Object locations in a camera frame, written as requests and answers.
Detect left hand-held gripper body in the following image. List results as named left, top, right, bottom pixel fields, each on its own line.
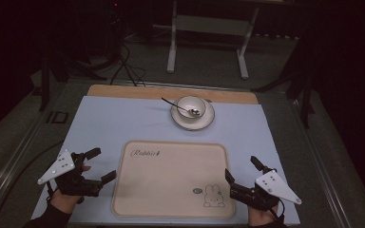
left=37, top=150, right=105, bottom=198

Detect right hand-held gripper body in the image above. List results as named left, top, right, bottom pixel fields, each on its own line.
left=229, top=169, right=302, bottom=212

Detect person's left hand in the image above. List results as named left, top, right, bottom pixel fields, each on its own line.
left=48, top=163, right=92, bottom=214

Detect person's right hand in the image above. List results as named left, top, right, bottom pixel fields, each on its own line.
left=247, top=202, right=280, bottom=228

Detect light blue table mat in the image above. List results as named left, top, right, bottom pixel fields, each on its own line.
left=31, top=94, right=301, bottom=226

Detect black floor outlet box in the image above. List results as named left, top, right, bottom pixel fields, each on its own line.
left=46, top=110, right=69, bottom=124

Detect beige rabbit print placemat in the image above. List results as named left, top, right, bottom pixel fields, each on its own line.
left=111, top=140, right=237, bottom=219

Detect white saucer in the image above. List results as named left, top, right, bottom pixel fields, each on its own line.
left=170, top=98, right=216, bottom=131

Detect metal spoon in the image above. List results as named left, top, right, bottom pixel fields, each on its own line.
left=161, top=97, right=202, bottom=116

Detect wooden table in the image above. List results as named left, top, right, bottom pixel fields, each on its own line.
left=86, top=84, right=259, bottom=105

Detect black stand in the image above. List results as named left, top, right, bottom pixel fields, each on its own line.
left=37, top=47, right=108, bottom=112
left=253, top=31, right=317, bottom=128

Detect white bowl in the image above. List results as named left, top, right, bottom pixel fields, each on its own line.
left=175, top=95, right=207, bottom=120

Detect white metal stand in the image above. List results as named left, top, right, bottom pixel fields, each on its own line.
left=166, top=0, right=260, bottom=80

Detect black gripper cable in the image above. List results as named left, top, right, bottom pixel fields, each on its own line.
left=274, top=197, right=287, bottom=223
left=46, top=180, right=54, bottom=202

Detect metal floor rail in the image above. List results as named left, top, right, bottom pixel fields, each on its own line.
left=288, top=94, right=354, bottom=228
left=0, top=104, right=55, bottom=220

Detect black floor cables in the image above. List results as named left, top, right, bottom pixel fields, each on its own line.
left=108, top=41, right=146, bottom=88

